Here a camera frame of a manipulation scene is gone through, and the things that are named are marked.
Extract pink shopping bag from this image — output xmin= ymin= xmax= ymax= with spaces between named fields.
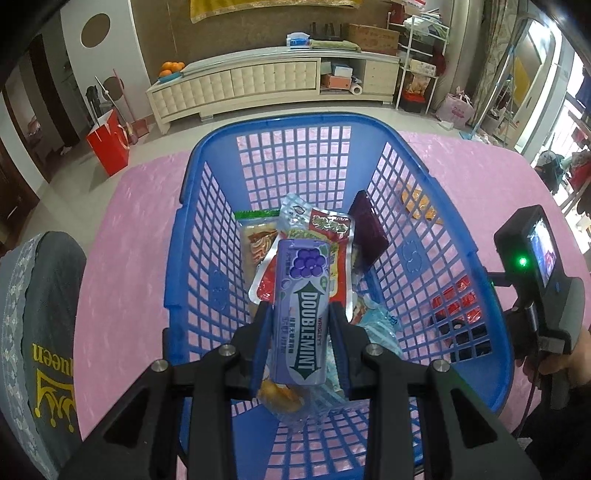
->
xmin=435 ymin=87 xmax=475 ymax=130

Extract green topped snack packet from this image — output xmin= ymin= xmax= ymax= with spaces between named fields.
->
xmin=235 ymin=209 xmax=280 ymax=278

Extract cardboard box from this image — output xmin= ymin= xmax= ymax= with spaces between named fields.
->
xmin=346 ymin=23 xmax=400 ymax=55

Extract red flat snack packet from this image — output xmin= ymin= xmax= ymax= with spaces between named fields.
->
xmin=431 ymin=275 xmax=482 ymax=334

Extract dark purple snack packet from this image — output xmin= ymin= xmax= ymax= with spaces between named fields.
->
xmin=348 ymin=190 xmax=389 ymax=273

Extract blue plastic basket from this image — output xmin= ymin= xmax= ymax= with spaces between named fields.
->
xmin=164 ymin=113 xmax=513 ymax=479

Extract red paper bag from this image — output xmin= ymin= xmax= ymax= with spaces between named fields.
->
xmin=86 ymin=109 xmax=129 ymax=177

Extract person's right hand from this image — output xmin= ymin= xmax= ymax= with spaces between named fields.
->
xmin=516 ymin=326 xmax=591 ymax=388

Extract grey queen cushion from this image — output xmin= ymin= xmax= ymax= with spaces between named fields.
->
xmin=1 ymin=231 xmax=86 ymax=479

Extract cream TV cabinet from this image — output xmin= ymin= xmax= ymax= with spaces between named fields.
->
xmin=146 ymin=46 xmax=400 ymax=134

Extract light blue biscuit bag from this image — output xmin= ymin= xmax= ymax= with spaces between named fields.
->
xmin=352 ymin=295 xmax=404 ymax=358

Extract blue striped cake packet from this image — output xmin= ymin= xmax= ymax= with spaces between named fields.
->
xmin=257 ymin=342 xmax=365 ymax=433

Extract purple Doublemint gum pack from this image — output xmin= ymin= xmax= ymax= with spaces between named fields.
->
xmin=270 ymin=239 xmax=329 ymax=386

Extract orange snack pouch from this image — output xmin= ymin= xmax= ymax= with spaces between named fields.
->
xmin=398 ymin=186 xmax=444 ymax=226

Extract oranges on plate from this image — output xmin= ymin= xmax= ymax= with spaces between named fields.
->
xmin=158 ymin=61 xmax=185 ymax=79

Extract dark wooden door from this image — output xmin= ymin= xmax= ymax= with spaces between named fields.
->
xmin=1 ymin=88 xmax=45 ymax=255

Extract red silver snack bag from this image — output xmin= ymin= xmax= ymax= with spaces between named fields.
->
xmin=249 ymin=194 xmax=356 ymax=320

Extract pink quilted mattress cover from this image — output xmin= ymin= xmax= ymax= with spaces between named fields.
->
xmin=73 ymin=132 xmax=589 ymax=435

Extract white metal shelf rack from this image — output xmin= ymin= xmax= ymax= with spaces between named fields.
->
xmin=386 ymin=6 xmax=450 ymax=114

